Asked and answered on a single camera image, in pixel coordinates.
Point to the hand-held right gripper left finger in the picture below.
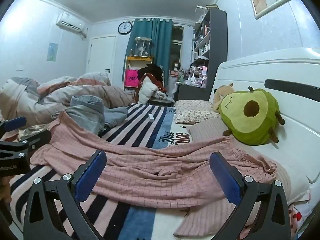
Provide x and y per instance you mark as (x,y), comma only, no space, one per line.
(92,172)

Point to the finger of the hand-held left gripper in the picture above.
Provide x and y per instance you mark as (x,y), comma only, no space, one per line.
(37,136)
(15,125)

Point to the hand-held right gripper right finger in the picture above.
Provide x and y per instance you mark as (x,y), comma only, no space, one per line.
(225,177)

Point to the pink checked pants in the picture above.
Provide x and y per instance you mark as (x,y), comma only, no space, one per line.
(150,170)

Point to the dark patterned cloth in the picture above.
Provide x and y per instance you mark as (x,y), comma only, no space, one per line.
(32,130)

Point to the pink and grey comforter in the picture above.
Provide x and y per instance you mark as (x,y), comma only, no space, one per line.
(30,97)

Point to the grey-blue cloth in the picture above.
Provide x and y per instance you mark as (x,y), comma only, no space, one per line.
(87,110)

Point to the green avocado plush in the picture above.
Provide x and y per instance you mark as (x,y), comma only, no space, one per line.
(260,122)

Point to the striped fleece blanket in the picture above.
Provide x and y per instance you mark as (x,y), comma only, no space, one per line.
(142,127)

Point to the floral pillow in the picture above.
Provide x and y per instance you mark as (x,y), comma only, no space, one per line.
(192,110)

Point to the small white box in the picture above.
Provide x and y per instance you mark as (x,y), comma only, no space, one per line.
(151,118)

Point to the red-print bed sheet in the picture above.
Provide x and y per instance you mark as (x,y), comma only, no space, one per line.
(297,216)

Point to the brown plush toy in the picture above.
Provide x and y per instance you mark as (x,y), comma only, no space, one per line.
(221,93)

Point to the dark desk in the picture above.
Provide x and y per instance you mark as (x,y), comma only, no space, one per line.
(192,91)

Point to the bright pink bag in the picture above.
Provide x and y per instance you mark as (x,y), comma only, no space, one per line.
(131,79)

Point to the white door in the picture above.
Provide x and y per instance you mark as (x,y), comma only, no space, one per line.
(102,55)

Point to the pile of clothes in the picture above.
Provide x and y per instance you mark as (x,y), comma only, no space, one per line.
(151,85)

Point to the white air conditioner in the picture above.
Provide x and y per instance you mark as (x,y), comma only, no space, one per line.
(71,25)

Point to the wig mannequin head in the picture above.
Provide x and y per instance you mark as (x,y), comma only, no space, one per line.
(176,67)

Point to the yellow shelf rack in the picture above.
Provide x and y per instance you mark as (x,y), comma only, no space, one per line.
(138,59)

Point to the white bed headboard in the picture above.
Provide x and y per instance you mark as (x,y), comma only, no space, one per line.
(295,65)

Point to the glass display case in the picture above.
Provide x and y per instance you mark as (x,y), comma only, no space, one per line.
(143,47)

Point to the dark bookshelf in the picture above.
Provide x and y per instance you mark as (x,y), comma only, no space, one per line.
(217,35)

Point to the window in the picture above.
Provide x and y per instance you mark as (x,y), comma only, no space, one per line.
(177,40)

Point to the wall poster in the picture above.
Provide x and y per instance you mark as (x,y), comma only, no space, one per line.
(52,52)

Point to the round wall clock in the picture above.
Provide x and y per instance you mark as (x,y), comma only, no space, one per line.
(125,28)

